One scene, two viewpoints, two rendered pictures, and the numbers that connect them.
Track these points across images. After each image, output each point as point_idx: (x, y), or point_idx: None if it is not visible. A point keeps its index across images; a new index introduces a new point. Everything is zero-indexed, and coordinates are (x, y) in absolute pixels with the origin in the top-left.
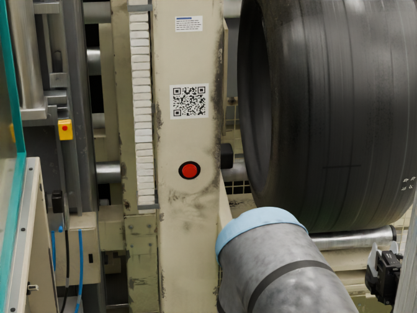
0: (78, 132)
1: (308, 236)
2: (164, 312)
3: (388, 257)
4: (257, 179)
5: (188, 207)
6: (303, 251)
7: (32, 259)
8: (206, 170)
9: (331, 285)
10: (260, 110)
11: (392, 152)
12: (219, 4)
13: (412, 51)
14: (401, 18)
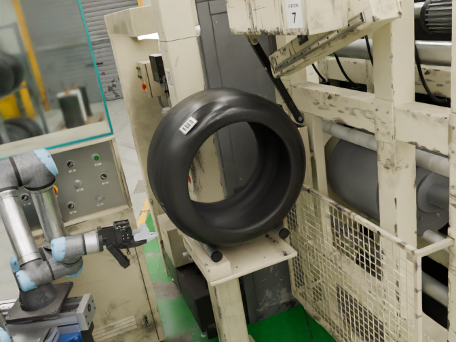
0: (221, 159)
1: (32, 159)
2: None
3: (122, 222)
4: (218, 202)
5: (193, 197)
6: (17, 157)
7: (119, 173)
8: (191, 181)
9: (1, 163)
10: (271, 182)
11: (155, 184)
12: (177, 102)
13: (167, 137)
14: (176, 121)
